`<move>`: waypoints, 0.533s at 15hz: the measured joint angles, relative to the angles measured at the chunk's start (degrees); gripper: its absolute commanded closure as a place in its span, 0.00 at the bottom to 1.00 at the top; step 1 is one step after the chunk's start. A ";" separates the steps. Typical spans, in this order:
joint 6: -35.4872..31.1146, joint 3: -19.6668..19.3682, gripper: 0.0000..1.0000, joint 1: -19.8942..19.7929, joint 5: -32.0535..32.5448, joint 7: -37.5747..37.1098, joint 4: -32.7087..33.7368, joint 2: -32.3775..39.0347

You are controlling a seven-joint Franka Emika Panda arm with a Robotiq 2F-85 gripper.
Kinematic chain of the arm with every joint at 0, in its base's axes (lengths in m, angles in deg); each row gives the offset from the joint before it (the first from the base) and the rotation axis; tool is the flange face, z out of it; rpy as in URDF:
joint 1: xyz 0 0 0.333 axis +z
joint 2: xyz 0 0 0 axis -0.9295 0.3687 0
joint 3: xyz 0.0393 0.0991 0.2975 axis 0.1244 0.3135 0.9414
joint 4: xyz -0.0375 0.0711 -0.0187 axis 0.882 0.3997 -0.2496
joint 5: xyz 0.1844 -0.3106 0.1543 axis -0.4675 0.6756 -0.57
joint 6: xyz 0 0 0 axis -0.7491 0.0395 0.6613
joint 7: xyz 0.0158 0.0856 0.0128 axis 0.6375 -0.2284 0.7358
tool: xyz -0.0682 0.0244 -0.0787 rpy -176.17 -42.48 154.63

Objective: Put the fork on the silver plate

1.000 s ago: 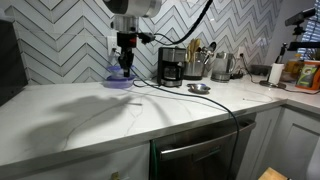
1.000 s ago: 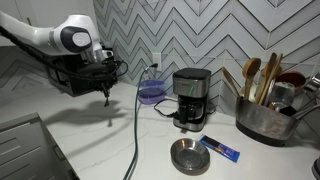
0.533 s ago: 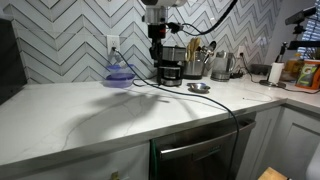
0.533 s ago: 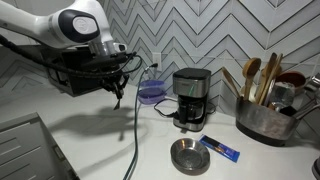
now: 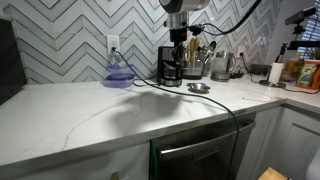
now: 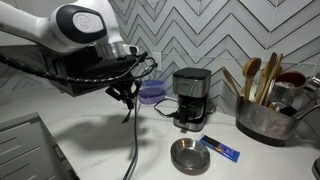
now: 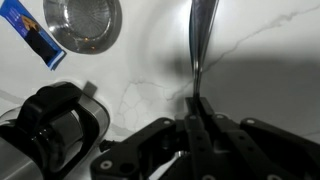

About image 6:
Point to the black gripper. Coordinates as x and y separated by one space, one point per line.
125 86

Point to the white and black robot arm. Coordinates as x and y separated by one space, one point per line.
60 26

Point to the round silver metal plate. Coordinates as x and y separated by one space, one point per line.
190 156

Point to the purple plastic container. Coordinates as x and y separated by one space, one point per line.
151 93

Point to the black microwave oven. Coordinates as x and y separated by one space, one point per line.
73 85

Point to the black and silver coffee maker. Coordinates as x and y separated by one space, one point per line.
191 96

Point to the narrow wooden spatula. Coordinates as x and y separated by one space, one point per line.
230 81

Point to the blue snack packet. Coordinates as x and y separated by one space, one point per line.
220 148

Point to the round wooden spoon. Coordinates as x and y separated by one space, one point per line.
250 71

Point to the metal utensil holder pot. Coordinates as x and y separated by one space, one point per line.
265 123

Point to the wide wooden spatula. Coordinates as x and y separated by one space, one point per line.
269 76

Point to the brown red bowl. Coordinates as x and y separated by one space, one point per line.
292 80

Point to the white wall outlet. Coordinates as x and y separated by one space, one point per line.
157 61

